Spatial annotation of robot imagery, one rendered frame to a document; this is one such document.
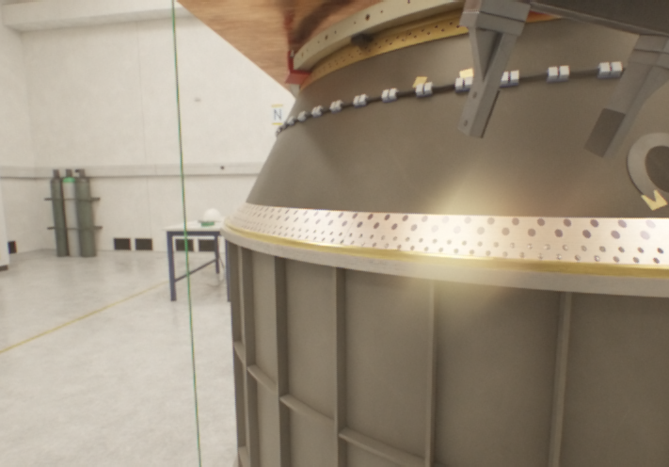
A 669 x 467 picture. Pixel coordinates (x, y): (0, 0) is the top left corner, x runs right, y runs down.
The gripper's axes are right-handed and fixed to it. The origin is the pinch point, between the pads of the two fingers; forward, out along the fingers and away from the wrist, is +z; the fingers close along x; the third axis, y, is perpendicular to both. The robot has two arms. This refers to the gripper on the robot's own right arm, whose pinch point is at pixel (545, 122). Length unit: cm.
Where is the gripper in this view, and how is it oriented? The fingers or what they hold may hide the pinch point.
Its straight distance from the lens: 39.9
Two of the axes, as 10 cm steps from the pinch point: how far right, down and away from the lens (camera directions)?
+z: -1.7, 8.6, 4.9
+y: 1.0, 5.1, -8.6
